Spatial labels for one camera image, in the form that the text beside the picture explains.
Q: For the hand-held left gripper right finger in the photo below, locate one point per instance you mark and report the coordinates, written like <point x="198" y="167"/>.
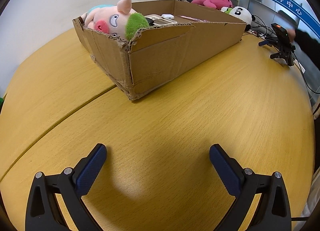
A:
<point x="225" y="171"/>

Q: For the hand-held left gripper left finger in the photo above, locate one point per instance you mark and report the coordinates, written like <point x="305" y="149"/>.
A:
<point x="90" y="171"/>

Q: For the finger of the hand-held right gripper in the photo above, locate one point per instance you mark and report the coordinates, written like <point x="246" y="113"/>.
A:
<point x="268" y="42"/>
<point x="286" y="57"/>

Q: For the cardboard box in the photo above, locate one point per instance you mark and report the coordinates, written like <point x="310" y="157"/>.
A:
<point x="162" y="55"/>

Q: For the black sunglasses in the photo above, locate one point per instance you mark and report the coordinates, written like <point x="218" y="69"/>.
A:
<point x="150" y="22"/>

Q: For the person's right forearm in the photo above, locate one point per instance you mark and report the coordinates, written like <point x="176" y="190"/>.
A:
<point x="307" y="43"/>

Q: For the panda plush toy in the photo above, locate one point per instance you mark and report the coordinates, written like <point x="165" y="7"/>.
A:
<point x="241" y="13"/>

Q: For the pink bear plush toy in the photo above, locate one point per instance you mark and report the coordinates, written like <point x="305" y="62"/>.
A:
<point x="210" y="0"/>

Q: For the pink pen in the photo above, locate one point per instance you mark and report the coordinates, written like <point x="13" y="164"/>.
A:
<point x="190" y="17"/>

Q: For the white earbud case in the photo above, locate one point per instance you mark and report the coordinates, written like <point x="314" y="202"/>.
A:
<point x="167" y="16"/>

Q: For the white phone case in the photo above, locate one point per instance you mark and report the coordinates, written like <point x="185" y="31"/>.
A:
<point x="163" y="22"/>

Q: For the pink pig plush toy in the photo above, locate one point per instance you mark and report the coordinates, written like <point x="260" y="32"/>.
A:
<point x="110" y="18"/>

